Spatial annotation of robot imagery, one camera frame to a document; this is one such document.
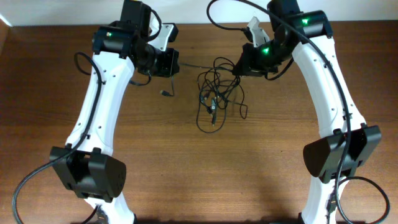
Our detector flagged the thin black usb cable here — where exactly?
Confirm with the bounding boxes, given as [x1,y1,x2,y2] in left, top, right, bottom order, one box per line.
[159,76,175,98]

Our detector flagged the black cable bundle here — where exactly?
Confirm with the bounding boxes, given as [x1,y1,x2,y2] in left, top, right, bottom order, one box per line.
[179,56,249,134]

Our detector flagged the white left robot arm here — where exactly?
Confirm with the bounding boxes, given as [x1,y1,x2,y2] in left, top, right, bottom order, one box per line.
[50,1,179,223]

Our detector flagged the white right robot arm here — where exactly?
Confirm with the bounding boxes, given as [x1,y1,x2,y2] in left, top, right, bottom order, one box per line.
[233,1,381,223]

